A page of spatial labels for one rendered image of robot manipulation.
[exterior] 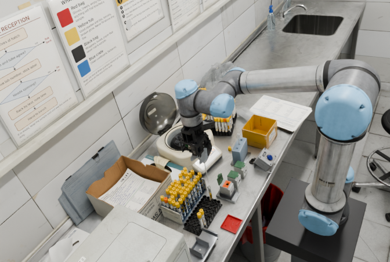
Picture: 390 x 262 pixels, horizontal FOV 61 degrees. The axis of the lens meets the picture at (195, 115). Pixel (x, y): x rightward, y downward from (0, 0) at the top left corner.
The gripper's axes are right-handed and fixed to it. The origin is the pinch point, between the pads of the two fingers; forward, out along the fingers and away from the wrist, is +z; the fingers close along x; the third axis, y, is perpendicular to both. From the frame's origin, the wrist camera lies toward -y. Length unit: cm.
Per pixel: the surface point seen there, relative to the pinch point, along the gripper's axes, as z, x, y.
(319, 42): 26, 3, -160
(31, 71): -43, -49, 21
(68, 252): 20, -36, 48
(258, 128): 24, 0, -51
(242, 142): 15.9, 1.7, -29.5
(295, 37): 26, -17, -165
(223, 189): 20.1, 4.1, -3.7
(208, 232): 21.3, 7.7, 16.1
